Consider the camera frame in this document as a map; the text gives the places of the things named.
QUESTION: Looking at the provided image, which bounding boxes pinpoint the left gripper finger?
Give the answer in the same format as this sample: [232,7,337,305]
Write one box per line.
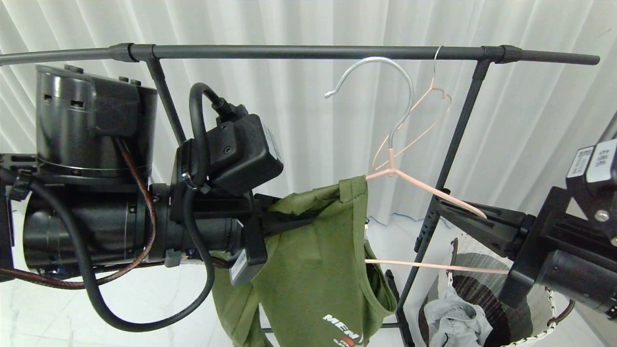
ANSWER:
[264,212,319,238]

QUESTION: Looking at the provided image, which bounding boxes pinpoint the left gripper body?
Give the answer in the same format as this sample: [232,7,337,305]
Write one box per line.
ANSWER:
[21,183,269,286]

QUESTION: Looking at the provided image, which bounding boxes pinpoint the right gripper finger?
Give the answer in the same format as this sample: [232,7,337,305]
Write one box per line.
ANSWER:
[443,212,529,260]
[436,200,536,230]

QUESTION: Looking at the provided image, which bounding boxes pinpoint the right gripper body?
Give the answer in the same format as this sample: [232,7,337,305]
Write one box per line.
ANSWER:
[498,187,617,320]

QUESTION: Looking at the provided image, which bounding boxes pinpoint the black cable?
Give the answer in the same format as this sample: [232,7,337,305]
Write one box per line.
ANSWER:
[19,82,249,334]

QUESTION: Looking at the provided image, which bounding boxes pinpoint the pale grey shorts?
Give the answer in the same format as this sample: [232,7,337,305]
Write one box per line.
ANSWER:
[424,298,494,347]

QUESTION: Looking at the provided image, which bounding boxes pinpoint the green long-sleeved shirt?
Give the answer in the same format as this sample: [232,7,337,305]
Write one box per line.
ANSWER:
[211,174,399,347]

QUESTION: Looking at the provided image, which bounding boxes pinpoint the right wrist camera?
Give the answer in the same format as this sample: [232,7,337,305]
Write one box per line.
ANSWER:
[564,138,617,248]

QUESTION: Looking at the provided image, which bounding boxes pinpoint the white laundry basket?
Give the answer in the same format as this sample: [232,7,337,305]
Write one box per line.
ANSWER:
[418,233,577,347]

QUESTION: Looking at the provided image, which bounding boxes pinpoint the white curtain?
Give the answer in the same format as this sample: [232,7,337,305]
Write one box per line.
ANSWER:
[0,0,617,230]

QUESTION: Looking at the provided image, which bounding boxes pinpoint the pink clothes hanger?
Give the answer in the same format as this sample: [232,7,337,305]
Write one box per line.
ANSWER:
[371,46,454,172]
[323,56,510,276]

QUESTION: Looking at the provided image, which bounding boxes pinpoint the black clothes rack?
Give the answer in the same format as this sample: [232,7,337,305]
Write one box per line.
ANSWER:
[0,43,601,347]

